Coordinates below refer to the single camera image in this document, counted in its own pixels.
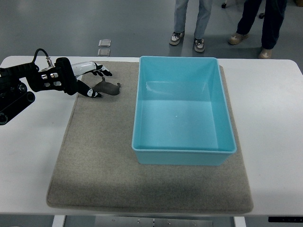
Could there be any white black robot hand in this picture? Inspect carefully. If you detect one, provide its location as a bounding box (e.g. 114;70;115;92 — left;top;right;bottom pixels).
55;57;112;98

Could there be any brown toy hippo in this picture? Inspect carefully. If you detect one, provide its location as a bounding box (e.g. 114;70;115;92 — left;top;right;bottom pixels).
92;78;121;96

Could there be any blue plastic box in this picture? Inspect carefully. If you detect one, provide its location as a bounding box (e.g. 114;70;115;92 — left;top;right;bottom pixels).
132;56;237;166

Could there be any lower floor outlet plate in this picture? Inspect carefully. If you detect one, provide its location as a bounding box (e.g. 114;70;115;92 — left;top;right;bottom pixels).
98;48;111;57

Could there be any floor outlet plate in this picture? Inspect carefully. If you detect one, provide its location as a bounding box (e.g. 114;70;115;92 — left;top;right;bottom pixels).
98;48;111;57
98;39;111;47

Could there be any upper floor outlet plate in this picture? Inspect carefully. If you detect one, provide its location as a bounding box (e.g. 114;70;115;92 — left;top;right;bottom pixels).
98;39;111;47

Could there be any grey felt mat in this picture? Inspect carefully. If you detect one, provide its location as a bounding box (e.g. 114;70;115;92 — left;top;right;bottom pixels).
46;62;253;214

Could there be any person in light jeans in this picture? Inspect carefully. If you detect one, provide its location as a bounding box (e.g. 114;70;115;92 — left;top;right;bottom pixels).
169;0;213;53

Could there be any person in dark trousers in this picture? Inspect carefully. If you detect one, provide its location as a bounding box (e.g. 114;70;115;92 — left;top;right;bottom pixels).
228;0;287;59

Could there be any metal table frame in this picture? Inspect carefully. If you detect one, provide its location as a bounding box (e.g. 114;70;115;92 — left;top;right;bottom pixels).
51;215;247;227

